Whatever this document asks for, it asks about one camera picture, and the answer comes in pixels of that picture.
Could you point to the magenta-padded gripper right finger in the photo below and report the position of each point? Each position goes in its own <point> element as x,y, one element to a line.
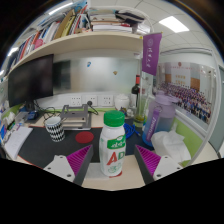
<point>149,160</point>

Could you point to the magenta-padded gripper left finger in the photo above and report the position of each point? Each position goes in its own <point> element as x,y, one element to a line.
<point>78,160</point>

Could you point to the white green-capped drink bottle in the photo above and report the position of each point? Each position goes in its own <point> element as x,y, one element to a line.
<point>112,146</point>

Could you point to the purple translucent water jug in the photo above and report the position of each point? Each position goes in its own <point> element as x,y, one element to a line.
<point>163,116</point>

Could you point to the white paper sheet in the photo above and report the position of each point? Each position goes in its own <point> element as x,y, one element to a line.
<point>94,170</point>

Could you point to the white crumpled tissue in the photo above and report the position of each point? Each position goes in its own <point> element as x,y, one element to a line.
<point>166,145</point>

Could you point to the flat round red coaster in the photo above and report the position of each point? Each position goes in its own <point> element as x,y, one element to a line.
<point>84,137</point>

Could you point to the black-white checkered mug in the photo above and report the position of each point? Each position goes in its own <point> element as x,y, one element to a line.
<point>56,131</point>

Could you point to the black desk mat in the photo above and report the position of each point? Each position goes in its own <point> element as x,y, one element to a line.
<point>43,146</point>

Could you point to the green glass vase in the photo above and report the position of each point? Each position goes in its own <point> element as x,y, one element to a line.
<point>140,118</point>

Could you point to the grey metal laptop stand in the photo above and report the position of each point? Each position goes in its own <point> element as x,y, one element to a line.
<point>75,116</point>

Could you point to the small blue device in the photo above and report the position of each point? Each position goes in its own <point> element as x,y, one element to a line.
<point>31,115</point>

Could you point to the white ceramic teapot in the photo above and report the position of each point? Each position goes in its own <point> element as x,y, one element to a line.
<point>121,102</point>

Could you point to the dark wine bottle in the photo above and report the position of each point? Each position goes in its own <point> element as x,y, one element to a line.
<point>135,90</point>

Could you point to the group photo poster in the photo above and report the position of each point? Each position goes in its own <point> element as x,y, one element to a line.
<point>190,96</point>

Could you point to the black computer monitor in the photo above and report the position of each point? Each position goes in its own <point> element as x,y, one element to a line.
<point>30,81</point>

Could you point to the purple pennant flag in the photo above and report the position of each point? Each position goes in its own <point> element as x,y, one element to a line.
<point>151,55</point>

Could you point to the shelf unit with books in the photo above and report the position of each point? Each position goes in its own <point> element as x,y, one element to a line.
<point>93,41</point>

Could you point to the white wall socket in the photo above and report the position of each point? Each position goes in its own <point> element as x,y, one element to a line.
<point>76,100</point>
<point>107,100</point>
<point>91,100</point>

